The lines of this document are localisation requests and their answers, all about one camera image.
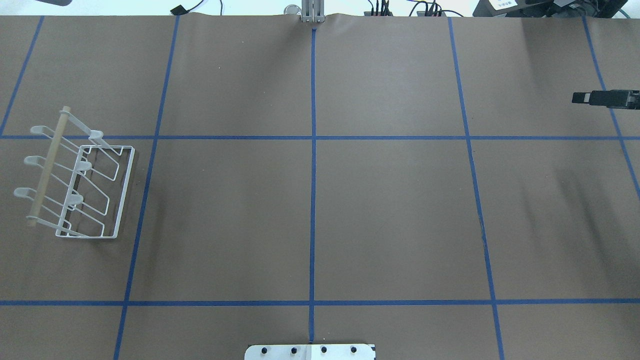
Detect white metal mounting plate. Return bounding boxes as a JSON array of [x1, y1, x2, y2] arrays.
[[244, 343, 377, 360]]

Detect black cables and plugs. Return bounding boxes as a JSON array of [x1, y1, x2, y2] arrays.
[[364, 0, 466, 18]]

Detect black equipment on table edge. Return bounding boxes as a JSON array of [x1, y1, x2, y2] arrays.
[[471, 0, 632, 19]]

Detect aluminium camera mount post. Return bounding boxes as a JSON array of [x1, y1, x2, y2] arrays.
[[300, 0, 326, 23]]

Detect white wire cup holder rack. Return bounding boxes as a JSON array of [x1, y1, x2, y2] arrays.
[[13, 105, 137, 240]]

